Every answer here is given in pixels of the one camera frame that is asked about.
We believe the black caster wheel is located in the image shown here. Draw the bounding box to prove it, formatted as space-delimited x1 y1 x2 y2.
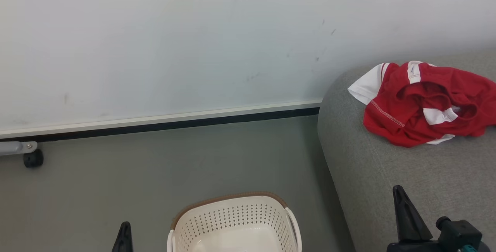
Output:
23 149 44 168

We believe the red and white sports shirt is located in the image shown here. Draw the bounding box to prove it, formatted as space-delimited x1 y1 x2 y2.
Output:
348 61 496 148

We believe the white perforated laundry basket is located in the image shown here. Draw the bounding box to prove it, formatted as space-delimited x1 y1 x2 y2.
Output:
167 192 303 252

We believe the grey metal partition foot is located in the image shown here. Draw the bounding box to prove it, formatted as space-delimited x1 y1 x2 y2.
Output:
0 141 38 156

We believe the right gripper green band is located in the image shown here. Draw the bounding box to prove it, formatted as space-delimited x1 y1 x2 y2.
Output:
386 185 493 252

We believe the grey fabric sofa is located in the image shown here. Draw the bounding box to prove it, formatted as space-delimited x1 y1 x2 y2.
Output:
317 50 496 252

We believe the white and black partition rail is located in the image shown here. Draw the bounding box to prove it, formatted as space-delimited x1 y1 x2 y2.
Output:
0 99 323 142

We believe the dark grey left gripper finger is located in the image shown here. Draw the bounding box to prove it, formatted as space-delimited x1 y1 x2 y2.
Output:
112 221 133 252

